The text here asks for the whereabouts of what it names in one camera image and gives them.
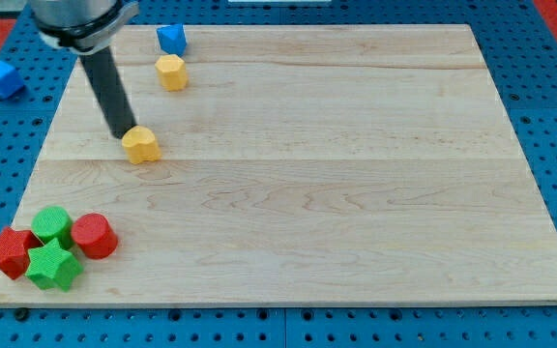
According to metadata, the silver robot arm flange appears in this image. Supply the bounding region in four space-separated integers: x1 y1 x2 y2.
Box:
28 0 139 55

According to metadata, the yellow heart block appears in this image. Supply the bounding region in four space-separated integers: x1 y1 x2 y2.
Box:
121 126 161 164

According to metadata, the green star block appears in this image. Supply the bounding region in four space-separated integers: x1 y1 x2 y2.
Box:
25 239 84 292

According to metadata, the red star block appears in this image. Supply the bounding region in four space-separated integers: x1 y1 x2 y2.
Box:
0 226 43 280

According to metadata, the wooden board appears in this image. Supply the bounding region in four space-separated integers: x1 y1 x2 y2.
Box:
0 24 557 308

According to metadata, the yellow hexagon block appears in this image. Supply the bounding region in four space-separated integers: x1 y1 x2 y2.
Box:
155 54 189 91

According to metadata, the blue triangular block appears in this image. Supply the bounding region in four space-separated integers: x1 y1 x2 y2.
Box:
157 23 188 56

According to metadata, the red cylinder block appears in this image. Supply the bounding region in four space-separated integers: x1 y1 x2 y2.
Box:
71 213 118 259

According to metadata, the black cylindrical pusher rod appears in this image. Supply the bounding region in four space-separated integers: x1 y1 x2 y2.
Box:
79 46 136 139

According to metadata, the green cylinder block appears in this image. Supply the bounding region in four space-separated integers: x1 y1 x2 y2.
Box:
31 206 73 249

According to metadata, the blue cube block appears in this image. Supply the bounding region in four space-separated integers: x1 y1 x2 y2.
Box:
0 61 25 99

